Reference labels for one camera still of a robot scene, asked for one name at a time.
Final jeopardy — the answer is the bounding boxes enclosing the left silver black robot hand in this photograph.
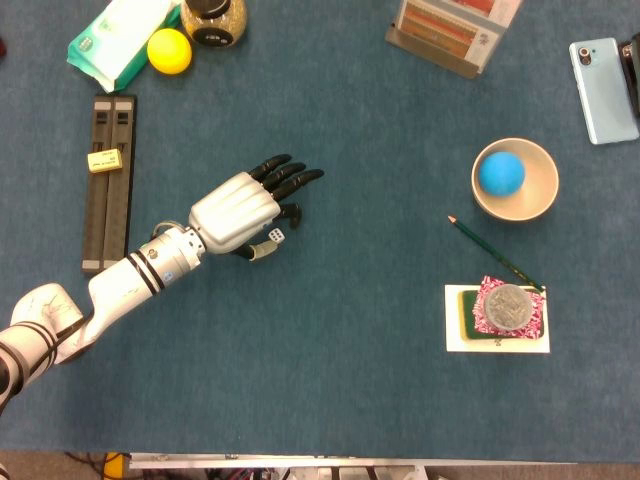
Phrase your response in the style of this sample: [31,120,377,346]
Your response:
[187,153,326,263]

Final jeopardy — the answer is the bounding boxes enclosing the black folding stand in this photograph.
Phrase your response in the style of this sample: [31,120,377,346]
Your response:
[81,93,138,276]

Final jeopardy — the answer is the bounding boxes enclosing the yellow eraser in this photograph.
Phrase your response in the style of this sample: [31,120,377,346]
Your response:
[86,148,124,175]

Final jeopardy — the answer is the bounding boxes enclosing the yellow ball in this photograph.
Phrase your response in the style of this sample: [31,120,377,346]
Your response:
[146,27,193,76]

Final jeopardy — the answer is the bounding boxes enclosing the glass jar with black lid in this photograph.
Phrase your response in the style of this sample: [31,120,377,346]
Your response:
[179,0,249,49]

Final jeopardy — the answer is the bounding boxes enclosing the green white wet wipes pack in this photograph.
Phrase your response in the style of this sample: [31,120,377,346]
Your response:
[66,0,183,94]

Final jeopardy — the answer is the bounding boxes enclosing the white card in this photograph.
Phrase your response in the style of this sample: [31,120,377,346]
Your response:
[444,284,552,355]

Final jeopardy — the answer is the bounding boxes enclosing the green yellow sponge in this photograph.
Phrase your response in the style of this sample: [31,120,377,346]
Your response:
[458,288,548,343]

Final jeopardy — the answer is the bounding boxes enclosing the green pencil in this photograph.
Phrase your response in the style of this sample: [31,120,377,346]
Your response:
[447,214,546,293]

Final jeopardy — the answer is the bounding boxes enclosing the blue ball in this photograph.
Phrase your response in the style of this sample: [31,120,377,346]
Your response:
[478,151,527,199]

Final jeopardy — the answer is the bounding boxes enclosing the round grey metal lid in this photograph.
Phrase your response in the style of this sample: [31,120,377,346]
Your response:
[483,283,535,331]

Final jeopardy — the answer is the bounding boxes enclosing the beige bowl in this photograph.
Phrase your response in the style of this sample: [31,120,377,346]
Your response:
[470,137,561,223]

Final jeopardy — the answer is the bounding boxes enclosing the red white patterned wrapper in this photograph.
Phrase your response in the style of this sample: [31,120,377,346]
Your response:
[471,273,548,339]

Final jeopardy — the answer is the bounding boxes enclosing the light blue smartphone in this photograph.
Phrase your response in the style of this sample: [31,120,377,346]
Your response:
[568,37,640,146]

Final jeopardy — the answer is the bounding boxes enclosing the aluminium frame rail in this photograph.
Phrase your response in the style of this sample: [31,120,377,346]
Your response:
[127,452,576,471]

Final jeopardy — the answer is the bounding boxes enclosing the black device with strap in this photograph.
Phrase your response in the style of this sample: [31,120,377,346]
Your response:
[618,38,640,119]

